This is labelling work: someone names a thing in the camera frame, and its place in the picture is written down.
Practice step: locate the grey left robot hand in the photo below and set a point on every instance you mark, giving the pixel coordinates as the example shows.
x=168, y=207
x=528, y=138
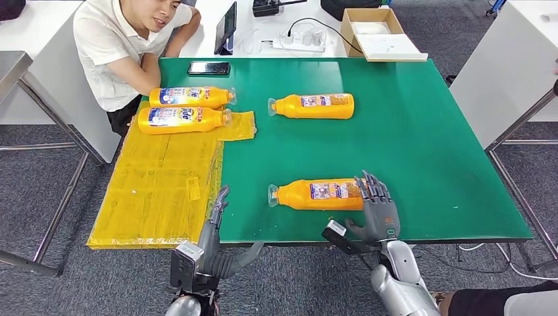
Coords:
x=210, y=248

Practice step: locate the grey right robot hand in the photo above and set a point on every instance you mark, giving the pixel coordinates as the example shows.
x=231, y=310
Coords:
x=379, y=216

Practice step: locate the orange detergent bottle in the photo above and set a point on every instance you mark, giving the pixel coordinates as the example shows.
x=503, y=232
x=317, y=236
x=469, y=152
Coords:
x=314, y=204
x=187, y=102
x=183, y=126
x=310, y=111

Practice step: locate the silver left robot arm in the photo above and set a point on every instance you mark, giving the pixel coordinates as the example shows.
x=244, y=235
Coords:
x=183, y=307

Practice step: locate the person's left forearm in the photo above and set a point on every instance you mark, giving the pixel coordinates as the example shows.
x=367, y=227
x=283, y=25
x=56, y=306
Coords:
x=185, y=32

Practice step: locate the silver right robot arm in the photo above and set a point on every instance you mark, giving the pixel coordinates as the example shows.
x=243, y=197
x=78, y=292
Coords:
x=401, y=283

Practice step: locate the person's right forearm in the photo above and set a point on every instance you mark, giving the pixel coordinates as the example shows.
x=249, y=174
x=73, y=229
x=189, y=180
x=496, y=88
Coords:
x=152, y=74

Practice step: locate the yellow taped cardboard sheet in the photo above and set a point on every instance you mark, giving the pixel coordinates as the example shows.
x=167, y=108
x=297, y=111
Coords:
x=152, y=196

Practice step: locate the white box lid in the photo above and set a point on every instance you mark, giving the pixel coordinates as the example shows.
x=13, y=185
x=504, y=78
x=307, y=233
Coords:
x=389, y=48

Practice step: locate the black smartphone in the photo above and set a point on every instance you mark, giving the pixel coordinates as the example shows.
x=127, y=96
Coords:
x=209, y=68

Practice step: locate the white foam insert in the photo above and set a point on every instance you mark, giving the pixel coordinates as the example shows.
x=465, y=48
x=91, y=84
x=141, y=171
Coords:
x=370, y=27

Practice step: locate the white power strip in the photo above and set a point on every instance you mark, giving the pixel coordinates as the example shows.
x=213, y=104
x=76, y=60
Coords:
x=297, y=43

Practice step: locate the white desk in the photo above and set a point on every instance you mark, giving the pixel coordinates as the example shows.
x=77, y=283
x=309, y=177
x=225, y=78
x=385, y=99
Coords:
x=501, y=65
x=257, y=22
x=43, y=96

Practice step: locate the brown cardboard box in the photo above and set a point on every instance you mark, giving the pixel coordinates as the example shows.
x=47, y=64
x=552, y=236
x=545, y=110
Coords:
x=371, y=15

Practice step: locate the black bag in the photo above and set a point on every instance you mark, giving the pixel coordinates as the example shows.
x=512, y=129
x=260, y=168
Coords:
x=349, y=8

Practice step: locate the black tablet on stand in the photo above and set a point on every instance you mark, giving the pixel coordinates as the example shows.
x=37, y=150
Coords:
x=225, y=26

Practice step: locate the black radio with antenna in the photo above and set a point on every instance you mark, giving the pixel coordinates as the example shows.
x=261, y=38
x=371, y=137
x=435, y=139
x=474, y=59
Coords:
x=264, y=8

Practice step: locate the blue metal rack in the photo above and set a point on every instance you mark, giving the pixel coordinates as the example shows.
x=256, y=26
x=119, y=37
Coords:
x=495, y=6

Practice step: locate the small grey item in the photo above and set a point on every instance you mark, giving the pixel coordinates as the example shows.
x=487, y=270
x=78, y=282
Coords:
x=549, y=17

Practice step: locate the steel table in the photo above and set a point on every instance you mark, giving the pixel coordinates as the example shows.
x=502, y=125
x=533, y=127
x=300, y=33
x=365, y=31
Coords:
x=11, y=69

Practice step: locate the dark bag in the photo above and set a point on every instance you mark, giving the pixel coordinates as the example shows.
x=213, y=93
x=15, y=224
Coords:
x=11, y=8

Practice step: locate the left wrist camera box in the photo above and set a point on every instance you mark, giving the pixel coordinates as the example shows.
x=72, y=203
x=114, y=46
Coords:
x=186, y=266

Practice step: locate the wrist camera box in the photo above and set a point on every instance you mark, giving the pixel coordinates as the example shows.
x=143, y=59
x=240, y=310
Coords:
x=335, y=227
x=186, y=266

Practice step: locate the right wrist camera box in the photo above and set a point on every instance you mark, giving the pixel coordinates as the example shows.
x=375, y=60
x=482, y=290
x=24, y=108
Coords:
x=335, y=227

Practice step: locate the steel table frame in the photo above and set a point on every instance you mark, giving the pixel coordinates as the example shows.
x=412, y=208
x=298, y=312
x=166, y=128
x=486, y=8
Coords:
x=518, y=122

